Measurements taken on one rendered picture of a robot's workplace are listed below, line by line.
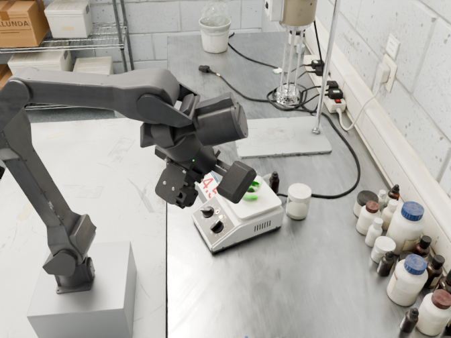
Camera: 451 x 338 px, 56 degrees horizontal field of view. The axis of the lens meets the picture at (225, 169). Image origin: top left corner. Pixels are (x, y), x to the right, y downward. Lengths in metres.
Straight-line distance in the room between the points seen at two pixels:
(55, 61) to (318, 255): 2.44
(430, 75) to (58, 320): 1.00
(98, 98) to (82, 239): 0.29
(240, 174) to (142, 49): 2.84
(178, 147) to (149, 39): 2.83
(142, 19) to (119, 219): 2.37
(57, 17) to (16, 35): 0.28
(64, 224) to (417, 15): 0.99
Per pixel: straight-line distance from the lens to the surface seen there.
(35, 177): 0.73
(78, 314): 0.87
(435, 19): 1.20
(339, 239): 1.11
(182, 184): 0.65
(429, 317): 0.97
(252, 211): 1.02
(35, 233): 1.19
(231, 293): 0.98
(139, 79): 0.58
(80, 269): 0.86
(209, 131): 0.57
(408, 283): 0.97
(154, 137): 0.60
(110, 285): 0.89
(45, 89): 0.63
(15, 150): 0.70
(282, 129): 1.43
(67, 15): 3.07
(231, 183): 0.65
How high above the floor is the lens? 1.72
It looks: 40 degrees down
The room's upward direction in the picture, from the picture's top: straight up
